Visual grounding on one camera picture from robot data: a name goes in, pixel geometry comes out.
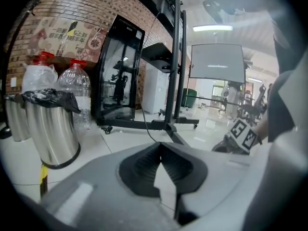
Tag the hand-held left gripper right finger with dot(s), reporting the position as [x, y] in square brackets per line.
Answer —
[185, 172]

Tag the bagged water bottle red cap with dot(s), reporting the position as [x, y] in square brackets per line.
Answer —
[38, 76]

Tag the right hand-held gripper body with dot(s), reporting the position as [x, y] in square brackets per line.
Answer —
[243, 133]

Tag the black head-worn camera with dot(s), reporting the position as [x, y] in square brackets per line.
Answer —
[211, 6]

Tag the white cabinet appliance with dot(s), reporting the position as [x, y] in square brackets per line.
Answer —
[156, 90]

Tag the ceiling light bar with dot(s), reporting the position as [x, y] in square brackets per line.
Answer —
[213, 28]

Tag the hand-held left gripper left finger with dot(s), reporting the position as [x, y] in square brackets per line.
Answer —
[139, 174]

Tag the printed cardboard box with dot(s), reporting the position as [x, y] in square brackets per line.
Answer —
[60, 37]

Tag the black metal TV stand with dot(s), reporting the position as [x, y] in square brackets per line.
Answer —
[176, 56]

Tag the green bin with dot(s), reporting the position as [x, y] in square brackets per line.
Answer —
[192, 97]

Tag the whiteboard on rolling stand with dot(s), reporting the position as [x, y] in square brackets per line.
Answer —
[216, 61]

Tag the black office chair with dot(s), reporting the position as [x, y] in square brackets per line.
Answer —
[252, 107]

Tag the person's black printed shirt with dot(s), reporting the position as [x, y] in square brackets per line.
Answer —
[279, 109]

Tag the yellow black hazard tape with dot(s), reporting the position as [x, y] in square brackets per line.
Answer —
[44, 177]

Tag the steel trash can black bag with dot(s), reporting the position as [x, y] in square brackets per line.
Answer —
[15, 121]
[53, 133]

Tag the person's right forearm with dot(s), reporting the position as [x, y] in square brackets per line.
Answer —
[263, 126]

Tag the clear water bottle red cap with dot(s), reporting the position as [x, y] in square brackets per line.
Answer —
[74, 80]

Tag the black glass cabinet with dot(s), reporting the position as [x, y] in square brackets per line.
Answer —
[120, 93]

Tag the white wall outlet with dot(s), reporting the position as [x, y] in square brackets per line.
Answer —
[13, 82]

